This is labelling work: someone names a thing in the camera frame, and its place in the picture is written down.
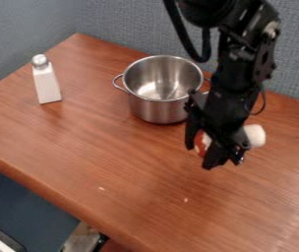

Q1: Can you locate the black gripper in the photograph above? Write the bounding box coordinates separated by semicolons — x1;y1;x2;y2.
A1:
186;90;252;170

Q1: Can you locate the red and white toy mushroom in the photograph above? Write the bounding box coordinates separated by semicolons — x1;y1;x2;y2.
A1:
194;124;266;158

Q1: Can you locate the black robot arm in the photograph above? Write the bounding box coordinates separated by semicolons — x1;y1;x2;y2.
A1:
166;0;281;169

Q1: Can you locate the white salt shaker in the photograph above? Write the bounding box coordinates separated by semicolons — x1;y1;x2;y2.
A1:
32;54;62;104

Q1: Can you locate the metal table leg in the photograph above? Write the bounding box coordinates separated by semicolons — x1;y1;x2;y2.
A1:
60;221;110;252

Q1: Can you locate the metal pot with handles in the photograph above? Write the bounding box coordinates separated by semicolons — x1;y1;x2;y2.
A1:
113;55;205;124

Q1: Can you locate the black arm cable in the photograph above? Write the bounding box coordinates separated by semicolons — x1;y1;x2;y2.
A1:
162;0;213;64

